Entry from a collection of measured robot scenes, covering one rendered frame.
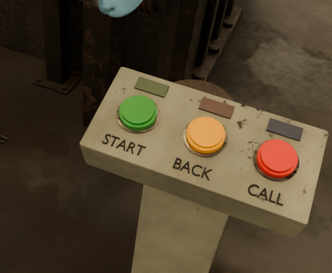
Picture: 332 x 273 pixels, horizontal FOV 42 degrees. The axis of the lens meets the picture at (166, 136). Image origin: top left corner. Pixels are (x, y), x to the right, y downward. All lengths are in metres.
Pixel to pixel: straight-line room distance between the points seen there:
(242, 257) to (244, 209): 0.67
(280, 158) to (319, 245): 0.78
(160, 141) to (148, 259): 0.20
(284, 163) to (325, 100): 1.27
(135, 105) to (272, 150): 0.15
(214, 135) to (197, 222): 0.11
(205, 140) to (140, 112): 0.07
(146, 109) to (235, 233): 0.73
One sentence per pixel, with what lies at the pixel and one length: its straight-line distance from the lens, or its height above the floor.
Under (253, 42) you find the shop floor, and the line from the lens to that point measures 1.92.
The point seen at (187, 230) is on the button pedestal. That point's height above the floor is 0.49.
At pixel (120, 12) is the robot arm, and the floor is 0.62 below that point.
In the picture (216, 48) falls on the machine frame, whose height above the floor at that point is 0.09.
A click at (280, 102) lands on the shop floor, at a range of 1.60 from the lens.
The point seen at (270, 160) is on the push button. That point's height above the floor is 0.61.
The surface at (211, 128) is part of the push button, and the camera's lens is 0.45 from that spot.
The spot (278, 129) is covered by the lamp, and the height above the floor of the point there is 0.61.
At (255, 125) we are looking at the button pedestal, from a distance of 0.47.
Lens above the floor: 0.90
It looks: 42 degrees down
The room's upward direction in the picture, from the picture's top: 10 degrees clockwise
